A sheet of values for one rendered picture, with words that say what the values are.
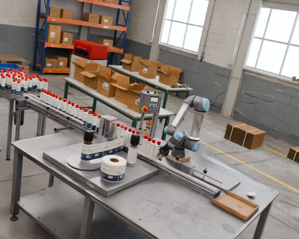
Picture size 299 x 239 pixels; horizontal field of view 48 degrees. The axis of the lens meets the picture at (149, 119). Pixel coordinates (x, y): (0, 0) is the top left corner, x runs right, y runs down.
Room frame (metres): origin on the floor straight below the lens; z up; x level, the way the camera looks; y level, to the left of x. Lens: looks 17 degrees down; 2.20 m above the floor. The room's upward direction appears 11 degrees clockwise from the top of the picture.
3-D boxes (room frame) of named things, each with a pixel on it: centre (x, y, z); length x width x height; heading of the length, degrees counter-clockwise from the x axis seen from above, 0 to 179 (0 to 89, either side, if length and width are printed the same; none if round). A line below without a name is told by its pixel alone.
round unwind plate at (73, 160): (2.65, 0.48, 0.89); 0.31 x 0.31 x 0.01
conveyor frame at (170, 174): (3.05, -0.01, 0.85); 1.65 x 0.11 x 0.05; 55
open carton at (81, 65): (6.19, 1.35, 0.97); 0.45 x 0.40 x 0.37; 136
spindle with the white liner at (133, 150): (2.77, 0.09, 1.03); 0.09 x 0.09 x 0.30
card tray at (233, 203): (2.48, -0.83, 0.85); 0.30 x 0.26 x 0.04; 55
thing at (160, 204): (2.89, -0.05, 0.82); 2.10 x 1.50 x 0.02; 55
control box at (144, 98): (3.18, 0.03, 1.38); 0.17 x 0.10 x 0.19; 110
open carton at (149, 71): (7.88, 0.27, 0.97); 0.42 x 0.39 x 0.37; 132
